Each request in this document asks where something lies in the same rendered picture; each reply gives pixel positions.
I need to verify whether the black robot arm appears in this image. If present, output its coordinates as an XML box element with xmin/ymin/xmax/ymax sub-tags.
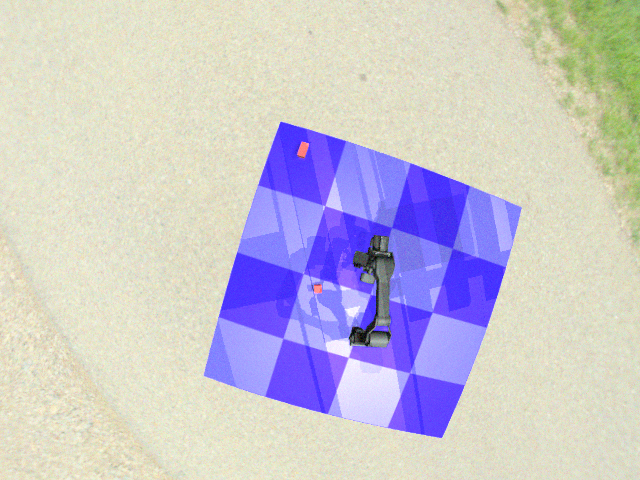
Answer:
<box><xmin>348</xmin><ymin>235</ymin><xmax>396</xmax><ymax>348</ymax></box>

